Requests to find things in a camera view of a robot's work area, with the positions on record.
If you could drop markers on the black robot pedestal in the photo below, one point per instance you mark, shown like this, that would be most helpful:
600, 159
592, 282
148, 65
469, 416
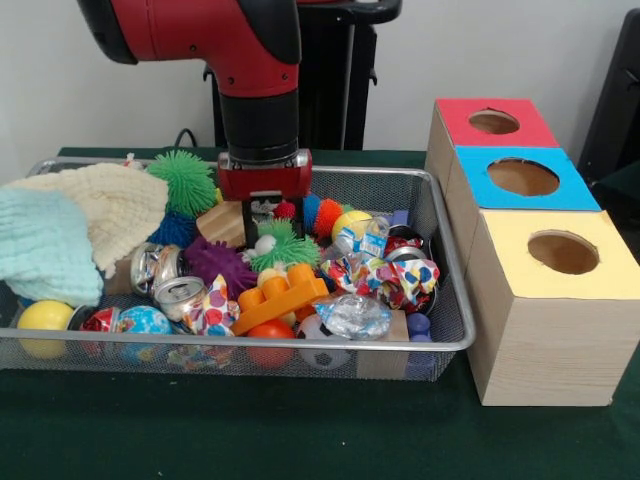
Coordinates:
340, 75

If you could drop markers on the purple spiky ball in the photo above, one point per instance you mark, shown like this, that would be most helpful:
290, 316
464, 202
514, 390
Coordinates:
215, 265

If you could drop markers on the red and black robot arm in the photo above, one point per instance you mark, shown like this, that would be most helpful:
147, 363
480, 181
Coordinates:
225, 40

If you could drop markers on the multicolour spiky caterpillar toy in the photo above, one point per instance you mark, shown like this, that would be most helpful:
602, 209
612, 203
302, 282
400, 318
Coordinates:
325, 212

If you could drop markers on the green spiky rubber ball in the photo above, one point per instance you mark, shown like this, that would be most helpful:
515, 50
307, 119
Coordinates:
290, 247
185, 180

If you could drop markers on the wooden box with three holes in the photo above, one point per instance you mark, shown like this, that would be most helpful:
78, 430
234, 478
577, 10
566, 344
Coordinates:
550, 350

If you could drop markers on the mint green muslin cloth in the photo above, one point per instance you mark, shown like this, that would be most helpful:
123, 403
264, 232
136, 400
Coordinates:
45, 250

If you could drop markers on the black upright panel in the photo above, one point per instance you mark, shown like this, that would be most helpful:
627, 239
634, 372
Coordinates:
617, 100

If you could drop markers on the dark green table cloth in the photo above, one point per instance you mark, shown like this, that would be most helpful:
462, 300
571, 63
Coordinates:
300, 430

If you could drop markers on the flattened clear bottle, blue label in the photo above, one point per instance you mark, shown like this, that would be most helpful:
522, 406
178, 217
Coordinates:
352, 317

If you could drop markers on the striped light wooden block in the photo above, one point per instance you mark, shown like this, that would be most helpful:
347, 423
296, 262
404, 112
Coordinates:
220, 225

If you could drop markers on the orange plastic building block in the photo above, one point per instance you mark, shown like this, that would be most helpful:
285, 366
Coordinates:
280, 300

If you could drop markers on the clear plastic bottle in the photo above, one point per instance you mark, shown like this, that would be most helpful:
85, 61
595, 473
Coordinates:
367, 242

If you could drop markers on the crumpled colourful patterned paper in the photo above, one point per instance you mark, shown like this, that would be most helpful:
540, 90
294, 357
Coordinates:
390, 280

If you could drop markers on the cream muslin cloth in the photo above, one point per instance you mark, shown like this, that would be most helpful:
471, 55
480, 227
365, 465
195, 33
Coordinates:
120, 210

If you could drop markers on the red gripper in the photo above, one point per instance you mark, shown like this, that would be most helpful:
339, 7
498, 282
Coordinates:
265, 177

